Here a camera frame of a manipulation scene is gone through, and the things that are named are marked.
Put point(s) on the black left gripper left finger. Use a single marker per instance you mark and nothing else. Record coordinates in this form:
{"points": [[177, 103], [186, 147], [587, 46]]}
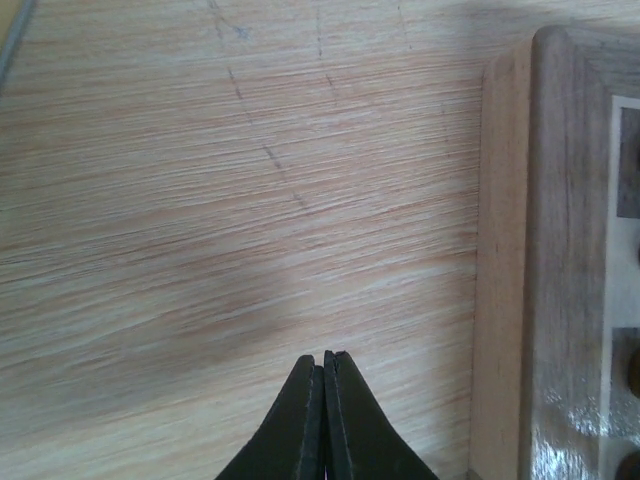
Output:
{"points": [[289, 442]]}

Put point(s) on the wooden chess board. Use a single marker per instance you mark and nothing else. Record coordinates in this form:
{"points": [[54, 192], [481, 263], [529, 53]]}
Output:
{"points": [[555, 389]]}

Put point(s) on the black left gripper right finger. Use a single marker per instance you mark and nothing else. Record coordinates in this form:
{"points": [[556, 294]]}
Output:
{"points": [[362, 443]]}

